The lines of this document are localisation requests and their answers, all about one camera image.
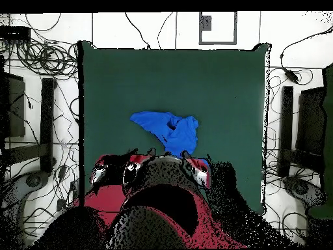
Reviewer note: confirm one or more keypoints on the blue shirt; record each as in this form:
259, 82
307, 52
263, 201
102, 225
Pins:
179, 135

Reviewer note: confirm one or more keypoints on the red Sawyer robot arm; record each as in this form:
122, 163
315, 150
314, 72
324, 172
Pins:
104, 200

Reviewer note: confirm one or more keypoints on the dark green table cloth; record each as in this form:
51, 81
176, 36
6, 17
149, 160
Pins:
208, 91

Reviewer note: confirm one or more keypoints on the black power strip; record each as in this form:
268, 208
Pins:
75, 187

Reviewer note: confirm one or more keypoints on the small black adapter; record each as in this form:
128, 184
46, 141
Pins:
61, 204

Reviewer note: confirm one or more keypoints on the long black stand bar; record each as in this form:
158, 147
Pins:
286, 130
46, 125

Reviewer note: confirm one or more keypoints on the grey stand foot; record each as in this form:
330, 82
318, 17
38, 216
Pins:
15, 192
301, 188

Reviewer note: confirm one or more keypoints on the black cabinet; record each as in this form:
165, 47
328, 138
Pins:
311, 122
15, 109

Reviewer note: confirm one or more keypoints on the black power adapter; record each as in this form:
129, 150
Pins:
291, 75

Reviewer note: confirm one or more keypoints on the black electronics box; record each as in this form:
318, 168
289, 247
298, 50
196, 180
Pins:
14, 33

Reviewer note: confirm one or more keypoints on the grey square floor frame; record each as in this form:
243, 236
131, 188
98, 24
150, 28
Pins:
205, 23

